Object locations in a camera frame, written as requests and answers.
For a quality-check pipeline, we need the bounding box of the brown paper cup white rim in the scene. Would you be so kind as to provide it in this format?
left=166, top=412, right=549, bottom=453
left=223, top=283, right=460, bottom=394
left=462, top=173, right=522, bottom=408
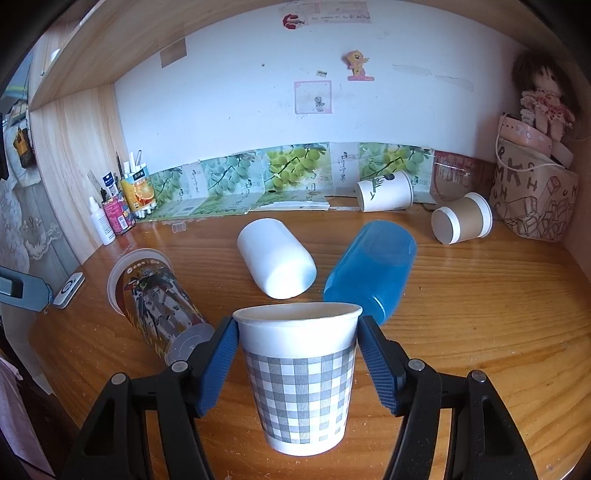
left=431, top=192, right=494, bottom=246

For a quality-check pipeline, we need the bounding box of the grey checkered paper cup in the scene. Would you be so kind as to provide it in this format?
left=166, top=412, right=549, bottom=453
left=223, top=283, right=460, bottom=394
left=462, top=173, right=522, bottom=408
left=232, top=302, right=363, bottom=457

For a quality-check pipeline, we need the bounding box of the wooden shelf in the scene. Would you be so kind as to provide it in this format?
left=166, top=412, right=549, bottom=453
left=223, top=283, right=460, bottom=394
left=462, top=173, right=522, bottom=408
left=28, top=0, right=555, bottom=266

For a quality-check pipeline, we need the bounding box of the white dropper bottle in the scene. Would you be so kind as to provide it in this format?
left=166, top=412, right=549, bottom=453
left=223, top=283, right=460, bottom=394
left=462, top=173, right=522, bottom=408
left=89, top=196, right=116, bottom=246

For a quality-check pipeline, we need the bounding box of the rag doll brown hair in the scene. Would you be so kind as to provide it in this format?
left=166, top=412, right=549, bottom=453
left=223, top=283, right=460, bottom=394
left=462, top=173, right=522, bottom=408
left=512, top=50, right=578, bottom=141

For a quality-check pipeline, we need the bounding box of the pink framed wall sticker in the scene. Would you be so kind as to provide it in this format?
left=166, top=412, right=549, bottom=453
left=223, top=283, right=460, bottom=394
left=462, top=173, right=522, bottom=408
left=294, top=79, right=333, bottom=115

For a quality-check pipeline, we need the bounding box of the clear printed plastic cup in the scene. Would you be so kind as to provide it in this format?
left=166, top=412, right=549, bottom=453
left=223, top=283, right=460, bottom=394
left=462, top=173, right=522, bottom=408
left=106, top=248, right=216, bottom=367

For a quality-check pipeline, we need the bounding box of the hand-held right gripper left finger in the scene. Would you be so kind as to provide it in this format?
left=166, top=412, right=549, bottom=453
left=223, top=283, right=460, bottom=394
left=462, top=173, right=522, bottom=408
left=65, top=316, right=240, bottom=480

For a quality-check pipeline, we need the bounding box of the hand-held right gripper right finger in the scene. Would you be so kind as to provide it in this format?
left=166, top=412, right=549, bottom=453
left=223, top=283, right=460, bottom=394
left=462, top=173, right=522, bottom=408
left=356, top=315, right=540, bottom=480

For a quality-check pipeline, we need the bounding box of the white paper cup green logo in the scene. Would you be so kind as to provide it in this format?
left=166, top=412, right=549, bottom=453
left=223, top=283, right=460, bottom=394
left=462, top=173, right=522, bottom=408
left=355, top=170, right=414, bottom=213

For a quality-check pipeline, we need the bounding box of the beige printed tote bag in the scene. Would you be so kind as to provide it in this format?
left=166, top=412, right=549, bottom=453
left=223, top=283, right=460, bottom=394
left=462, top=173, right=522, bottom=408
left=489, top=131, right=580, bottom=243

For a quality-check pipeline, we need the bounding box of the pink printed can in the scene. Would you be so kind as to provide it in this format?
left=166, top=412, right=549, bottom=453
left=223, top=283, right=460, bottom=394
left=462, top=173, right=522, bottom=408
left=102, top=195, right=134, bottom=236

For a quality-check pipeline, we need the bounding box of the white plastic cup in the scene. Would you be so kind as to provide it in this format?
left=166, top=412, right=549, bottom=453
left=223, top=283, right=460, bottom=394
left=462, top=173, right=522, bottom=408
left=237, top=218, right=317, bottom=299

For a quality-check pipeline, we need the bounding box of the yellow cartoon wall sticker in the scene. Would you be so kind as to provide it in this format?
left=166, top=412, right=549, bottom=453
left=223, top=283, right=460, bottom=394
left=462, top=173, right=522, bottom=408
left=342, top=50, right=375, bottom=82

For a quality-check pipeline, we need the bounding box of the blue plastic cup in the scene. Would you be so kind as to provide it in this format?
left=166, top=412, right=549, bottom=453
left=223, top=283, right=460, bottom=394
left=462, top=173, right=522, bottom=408
left=323, top=220, right=418, bottom=324

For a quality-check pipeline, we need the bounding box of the grape printed cardboard panel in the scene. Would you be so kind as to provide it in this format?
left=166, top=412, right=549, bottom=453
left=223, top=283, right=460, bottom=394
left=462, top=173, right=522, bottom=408
left=137, top=141, right=435, bottom=221

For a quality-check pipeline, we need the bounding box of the orange juice carton pen holder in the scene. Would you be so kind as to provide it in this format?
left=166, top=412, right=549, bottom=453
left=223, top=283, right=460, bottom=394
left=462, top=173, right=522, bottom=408
left=120, top=164, right=158, bottom=219

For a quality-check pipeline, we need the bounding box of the white remote control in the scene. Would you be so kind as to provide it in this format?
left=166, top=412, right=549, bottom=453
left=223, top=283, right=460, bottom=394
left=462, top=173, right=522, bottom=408
left=52, top=272, right=86, bottom=308

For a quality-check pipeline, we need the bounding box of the pink patterned box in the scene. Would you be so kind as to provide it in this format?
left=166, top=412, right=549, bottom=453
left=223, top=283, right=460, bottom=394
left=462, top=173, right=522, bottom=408
left=498, top=113, right=575, bottom=167

